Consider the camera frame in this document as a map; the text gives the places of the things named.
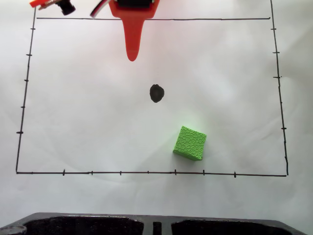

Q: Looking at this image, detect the green textured cube block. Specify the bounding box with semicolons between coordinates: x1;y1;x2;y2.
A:
172;125;207;162

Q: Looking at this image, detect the white red black cable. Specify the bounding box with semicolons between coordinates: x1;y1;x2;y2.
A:
89;0;110;19

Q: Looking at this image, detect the white paper sheet black frame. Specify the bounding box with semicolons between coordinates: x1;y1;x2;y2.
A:
0;0;313;221

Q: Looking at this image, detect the black dot mark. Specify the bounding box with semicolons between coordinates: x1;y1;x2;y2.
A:
149;84;165;103

